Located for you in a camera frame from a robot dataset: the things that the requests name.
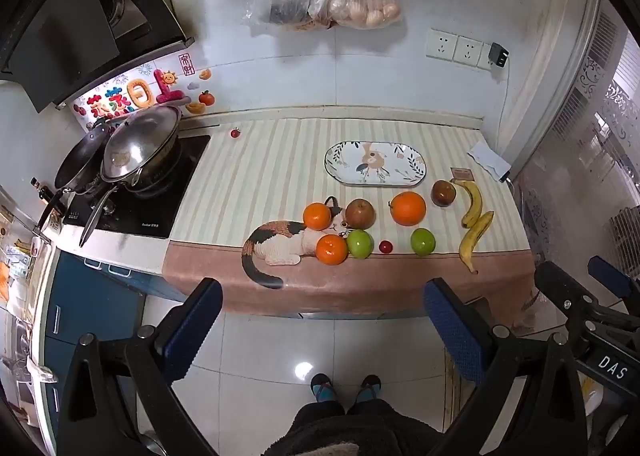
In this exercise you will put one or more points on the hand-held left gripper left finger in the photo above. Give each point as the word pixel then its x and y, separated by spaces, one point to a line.
pixel 192 336

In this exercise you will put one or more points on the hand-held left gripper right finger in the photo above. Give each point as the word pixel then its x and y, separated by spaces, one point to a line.
pixel 452 331

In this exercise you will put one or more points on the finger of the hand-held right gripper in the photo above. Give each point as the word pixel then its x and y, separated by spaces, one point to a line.
pixel 562 286
pixel 610 278

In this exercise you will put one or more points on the green apple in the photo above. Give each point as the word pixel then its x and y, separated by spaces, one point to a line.
pixel 360 244
pixel 422 241

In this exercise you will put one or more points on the yellow banana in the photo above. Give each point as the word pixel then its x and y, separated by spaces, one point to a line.
pixel 477 236
pixel 474 201

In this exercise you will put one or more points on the large orange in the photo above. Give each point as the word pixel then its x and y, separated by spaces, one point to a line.
pixel 408 209

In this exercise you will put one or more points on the small orange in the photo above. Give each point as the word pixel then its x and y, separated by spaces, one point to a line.
pixel 319 217
pixel 331 251

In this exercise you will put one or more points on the pale red apple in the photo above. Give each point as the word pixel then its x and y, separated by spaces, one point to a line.
pixel 360 214

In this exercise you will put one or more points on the oval floral ceramic plate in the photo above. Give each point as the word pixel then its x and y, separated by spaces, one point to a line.
pixel 350 163

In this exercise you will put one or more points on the patterned glass door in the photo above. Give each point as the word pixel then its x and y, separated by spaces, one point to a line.
pixel 575 186

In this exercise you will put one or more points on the person's right shoe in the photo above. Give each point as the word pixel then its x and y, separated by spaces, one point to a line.
pixel 369 388

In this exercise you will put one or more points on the red cherry tomato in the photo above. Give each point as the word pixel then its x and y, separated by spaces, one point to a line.
pixel 385 246

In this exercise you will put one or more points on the blue kitchen cabinet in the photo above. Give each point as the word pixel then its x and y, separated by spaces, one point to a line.
pixel 85 306

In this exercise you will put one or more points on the black glass cooktop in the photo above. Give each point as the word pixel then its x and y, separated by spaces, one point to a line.
pixel 150 211

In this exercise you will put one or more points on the person's dark fluffy robe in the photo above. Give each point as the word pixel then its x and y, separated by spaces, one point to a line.
pixel 360 428

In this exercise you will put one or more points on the dark red apple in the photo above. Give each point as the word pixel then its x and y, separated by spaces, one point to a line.
pixel 443 193

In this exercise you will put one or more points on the white paper sheet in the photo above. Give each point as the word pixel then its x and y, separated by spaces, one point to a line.
pixel 485 156

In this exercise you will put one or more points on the small brown card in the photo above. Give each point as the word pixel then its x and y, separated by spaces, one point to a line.
pixel 461 173

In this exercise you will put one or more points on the steel wok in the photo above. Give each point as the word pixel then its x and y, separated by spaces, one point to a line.
pixel 160 170

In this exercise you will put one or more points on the striped cat print tablecloth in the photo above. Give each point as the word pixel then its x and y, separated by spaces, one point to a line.
pixel 280 171

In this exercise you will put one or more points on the steel wok lid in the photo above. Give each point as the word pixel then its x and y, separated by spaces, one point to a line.
pixel 140 136

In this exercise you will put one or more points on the black frying pan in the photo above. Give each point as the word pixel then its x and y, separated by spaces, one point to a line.
pixel 80 156

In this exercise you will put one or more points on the black plug adapter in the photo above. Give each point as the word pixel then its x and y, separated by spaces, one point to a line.
pixel 498 55

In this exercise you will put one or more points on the black range hood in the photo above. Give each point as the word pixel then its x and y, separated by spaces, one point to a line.
pixel 75 36

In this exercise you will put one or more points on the colourful wall sticker set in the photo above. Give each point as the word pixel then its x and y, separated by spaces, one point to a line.
pixel 135 93

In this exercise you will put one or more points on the white wall socket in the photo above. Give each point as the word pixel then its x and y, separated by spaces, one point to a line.
pixel 441 44
pixel 468 52

